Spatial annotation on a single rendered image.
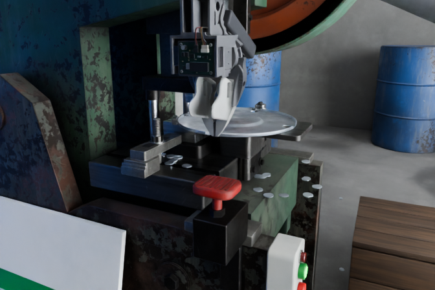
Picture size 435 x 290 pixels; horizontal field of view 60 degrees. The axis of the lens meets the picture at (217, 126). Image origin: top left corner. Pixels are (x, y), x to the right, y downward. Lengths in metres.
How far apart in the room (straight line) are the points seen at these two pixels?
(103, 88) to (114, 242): 0.36
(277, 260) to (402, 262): 0.71
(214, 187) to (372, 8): 3.68
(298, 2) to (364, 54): 2.99
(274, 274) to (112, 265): 0.35
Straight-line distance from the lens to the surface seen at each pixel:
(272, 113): 1.03
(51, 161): 0.95
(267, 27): 1.23
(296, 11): 1.21
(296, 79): 4.29
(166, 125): 0.94
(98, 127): 0.96
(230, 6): 0.97
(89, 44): 0.93
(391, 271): 1.37
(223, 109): 0.55
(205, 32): 0.52
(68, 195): 0.97
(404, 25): 4.14
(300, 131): 0.86
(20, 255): 1.09
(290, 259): 0.69
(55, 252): 0.99
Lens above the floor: 0.99
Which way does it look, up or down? 14 degrees down
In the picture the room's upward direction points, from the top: straight up
